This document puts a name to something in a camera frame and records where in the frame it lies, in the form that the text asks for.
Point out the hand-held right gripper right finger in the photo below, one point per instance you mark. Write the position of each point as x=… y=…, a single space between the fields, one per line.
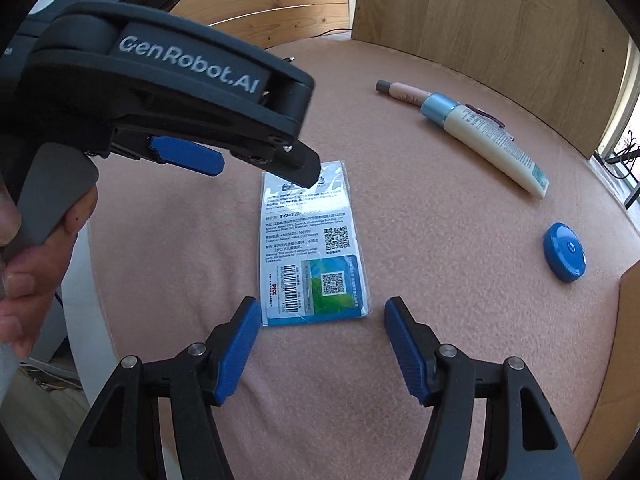
x=405 y=350

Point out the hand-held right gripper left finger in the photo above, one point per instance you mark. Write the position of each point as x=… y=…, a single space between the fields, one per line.
x=237 y=350

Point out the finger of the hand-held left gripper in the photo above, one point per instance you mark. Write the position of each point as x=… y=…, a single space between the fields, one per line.
x=187 y=156
x=295 y=165

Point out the clear plastic product packet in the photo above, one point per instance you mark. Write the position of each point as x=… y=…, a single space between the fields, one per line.
x=310 y=240

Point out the blue round tape measure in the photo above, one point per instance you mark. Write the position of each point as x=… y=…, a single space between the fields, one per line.
x=565 y=252

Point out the blue cap lotion tube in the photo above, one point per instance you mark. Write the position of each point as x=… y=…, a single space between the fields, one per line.
x=485 y=145

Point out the cardboard box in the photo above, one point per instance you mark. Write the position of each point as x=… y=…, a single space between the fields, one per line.
x=615 y=385

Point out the person's left hand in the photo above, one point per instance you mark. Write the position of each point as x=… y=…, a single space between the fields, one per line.
x=35 y=285

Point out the small pink cosmetic tube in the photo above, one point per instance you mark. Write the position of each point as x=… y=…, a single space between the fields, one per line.
x=405 y=92

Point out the pine slat panel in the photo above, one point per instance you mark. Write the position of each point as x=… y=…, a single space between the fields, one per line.
x=280 y=0

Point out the large laminate wood board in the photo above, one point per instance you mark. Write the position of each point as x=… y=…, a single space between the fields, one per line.
x=475 y=20

